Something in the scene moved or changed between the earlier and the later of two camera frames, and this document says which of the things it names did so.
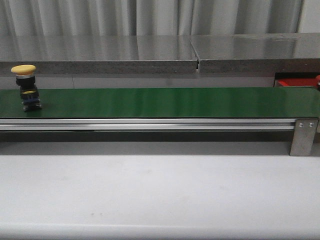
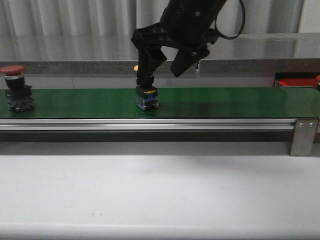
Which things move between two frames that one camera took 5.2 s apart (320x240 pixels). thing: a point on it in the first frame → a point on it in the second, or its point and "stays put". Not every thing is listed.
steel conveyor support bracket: (303, 137) stays put
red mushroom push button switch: (318, 81) stays put
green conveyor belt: (218, 102) stays put
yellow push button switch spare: (30, 96) → (146, 99)
